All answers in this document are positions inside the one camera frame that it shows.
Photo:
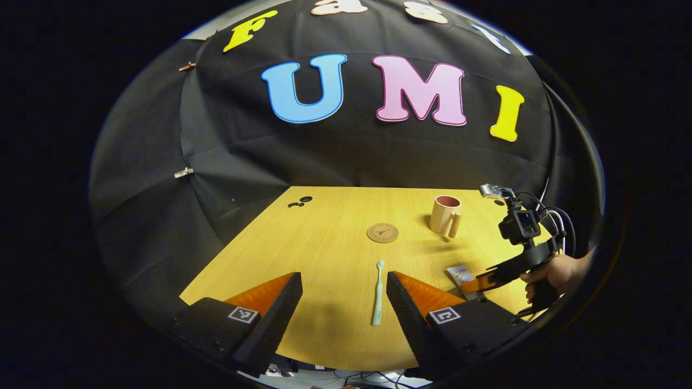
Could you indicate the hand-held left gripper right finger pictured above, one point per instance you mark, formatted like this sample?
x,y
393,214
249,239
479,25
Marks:
x,y
408,324

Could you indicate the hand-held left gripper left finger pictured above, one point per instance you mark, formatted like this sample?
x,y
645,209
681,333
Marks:
x,y
278,319

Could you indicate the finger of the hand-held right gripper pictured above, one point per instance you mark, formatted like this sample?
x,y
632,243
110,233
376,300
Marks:
x,y
486,281

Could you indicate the white toothpaste tube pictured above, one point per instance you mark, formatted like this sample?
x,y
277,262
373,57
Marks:
x,y
459,275

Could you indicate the pale green toothbrush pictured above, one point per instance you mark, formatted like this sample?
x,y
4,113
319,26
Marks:
x,y
378,297

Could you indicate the beige cup with brown inside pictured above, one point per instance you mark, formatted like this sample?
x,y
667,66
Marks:
x,y
443,219

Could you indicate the round cork coaster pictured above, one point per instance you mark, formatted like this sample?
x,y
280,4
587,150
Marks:
x,y
382,233

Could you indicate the wooden desktop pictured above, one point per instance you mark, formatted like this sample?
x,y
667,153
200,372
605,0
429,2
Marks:
x,y
324,254

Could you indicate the silver metal clip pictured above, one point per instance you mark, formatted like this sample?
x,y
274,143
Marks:
x,y
184,173

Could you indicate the black backdrop cloth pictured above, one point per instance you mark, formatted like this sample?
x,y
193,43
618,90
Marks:
x,y
351,156

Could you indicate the copper metal clip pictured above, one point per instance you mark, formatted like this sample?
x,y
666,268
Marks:
x,y
187,66

